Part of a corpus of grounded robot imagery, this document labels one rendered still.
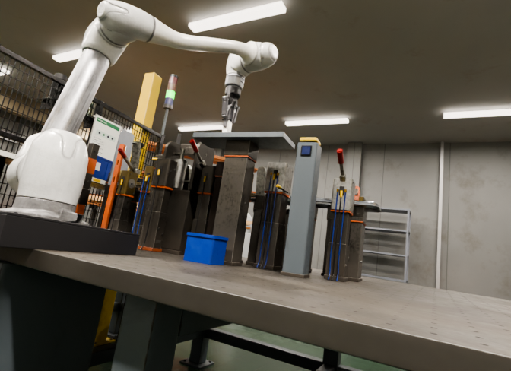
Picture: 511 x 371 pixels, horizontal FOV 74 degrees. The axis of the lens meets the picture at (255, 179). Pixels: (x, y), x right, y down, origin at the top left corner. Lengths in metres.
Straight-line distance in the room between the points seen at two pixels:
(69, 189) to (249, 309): 0.73
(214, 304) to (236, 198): 0.70
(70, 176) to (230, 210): 0.51
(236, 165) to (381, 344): 0.90
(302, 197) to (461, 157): 6.58
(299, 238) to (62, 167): 0.73
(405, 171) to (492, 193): 1.50
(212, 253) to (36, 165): 0.55
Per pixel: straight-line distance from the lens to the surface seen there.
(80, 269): 0.75
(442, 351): 0.46
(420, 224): 7.30
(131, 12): 1.42
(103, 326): 2.73
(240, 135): 1.22
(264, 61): 1.57
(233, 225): 1.19
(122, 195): 1.77
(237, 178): 1.21
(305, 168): 1.13
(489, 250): 7.30
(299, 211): 1.11
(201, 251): 1.10
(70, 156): 1.11
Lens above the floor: 0.77
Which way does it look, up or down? 11 degrees up
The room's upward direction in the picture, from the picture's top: 8 degrees clockwise
